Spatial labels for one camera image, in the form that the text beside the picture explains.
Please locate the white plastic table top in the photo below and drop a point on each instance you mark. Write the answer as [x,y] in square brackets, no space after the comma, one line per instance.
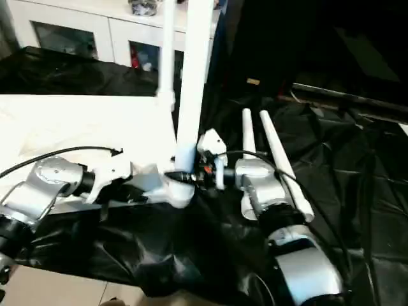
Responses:
[76,127]

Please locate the white plastic table leg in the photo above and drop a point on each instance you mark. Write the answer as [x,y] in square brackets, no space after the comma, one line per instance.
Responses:
[248,134]
[167,44]
[280,153]
[194,76]

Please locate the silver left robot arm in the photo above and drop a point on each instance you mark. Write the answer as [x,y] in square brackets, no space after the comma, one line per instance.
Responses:
[38,191]

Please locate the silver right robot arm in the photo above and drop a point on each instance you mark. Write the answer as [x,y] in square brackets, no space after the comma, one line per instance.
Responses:
[287,229]

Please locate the small tan label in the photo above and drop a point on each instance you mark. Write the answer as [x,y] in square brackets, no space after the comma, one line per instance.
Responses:
[253,81]

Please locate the red bottle in cabinet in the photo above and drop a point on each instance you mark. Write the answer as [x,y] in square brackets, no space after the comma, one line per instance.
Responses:
[134,57]

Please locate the black plastic mat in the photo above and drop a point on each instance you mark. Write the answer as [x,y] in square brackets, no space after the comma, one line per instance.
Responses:
[363,191]

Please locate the long black bar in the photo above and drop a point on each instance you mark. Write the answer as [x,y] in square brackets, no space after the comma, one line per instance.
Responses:
[357,95]

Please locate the grey object on cabinet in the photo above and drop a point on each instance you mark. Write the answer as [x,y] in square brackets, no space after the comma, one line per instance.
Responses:
[143,6]

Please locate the white cabinet with glass doors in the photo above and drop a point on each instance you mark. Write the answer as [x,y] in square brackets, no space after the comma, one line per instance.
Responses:
[76,25]

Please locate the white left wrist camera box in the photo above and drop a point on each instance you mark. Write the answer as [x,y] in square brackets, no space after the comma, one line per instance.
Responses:
[111,175]

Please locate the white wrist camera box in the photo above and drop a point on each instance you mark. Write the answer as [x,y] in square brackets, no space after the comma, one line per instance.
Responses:
[111,175]
[211,150]

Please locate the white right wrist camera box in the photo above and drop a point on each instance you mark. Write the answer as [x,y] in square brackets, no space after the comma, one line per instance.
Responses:
[211,150]

